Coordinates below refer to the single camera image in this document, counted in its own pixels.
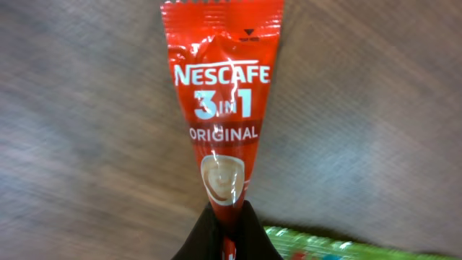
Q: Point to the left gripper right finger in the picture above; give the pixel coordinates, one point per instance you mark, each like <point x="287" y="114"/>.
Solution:
<point x="251" y="240"/>

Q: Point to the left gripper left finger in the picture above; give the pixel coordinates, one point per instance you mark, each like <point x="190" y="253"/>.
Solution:
<point x="204" y="242"/>

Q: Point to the Haribo gummy candy bag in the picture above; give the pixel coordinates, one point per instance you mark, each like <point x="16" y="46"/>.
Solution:
<point x="294" y="245"/>

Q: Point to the red Nescafe coffee stick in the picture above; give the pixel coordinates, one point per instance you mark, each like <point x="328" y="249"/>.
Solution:
<point x="221" y="56"/>

